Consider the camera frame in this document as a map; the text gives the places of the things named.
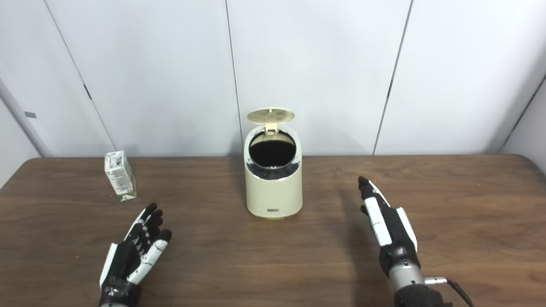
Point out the small grey wall tag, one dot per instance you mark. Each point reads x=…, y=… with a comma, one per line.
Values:
x=30, y=115

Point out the cream round bin lid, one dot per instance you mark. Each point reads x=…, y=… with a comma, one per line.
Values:
x=271, y=116

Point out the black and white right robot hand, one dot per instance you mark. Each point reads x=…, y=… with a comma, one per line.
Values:
x=394, y=234

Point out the black wall panel hinge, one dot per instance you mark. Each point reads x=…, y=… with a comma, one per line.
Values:
x=390, y=87
x=88, y=92

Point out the cream-colored cylindrical bin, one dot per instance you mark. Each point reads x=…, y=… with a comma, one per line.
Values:
x=273, y=196

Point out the white wall corner post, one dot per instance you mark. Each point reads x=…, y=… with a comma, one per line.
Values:
x=23, y=123

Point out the white and green milk carton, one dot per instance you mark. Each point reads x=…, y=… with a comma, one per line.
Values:
x=120, y=179

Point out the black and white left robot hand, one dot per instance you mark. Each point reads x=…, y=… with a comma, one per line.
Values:
x=128, y=256

